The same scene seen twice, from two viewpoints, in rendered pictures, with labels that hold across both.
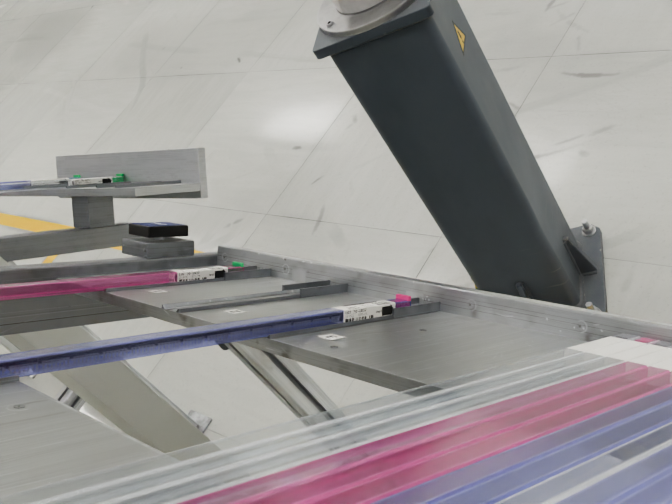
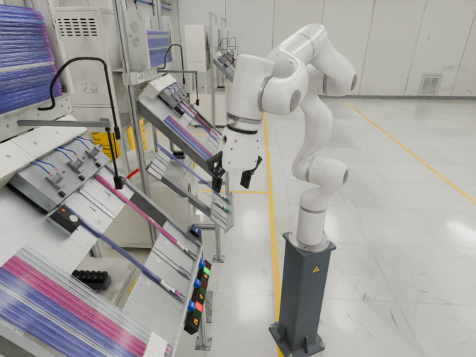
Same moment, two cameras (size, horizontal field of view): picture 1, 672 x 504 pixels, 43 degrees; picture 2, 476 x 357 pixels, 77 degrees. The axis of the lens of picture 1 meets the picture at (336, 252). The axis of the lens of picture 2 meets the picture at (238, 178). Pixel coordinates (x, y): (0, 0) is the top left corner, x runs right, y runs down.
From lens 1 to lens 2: 71 cm
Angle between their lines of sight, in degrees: 30
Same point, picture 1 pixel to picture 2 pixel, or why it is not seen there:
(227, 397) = (231, 263)
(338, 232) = not seen: hidden behind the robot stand
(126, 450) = (73, 263)
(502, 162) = (297, 302)
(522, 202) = (295, 315)
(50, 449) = (70, 253)
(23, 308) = (157, 218)
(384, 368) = (131, 296)
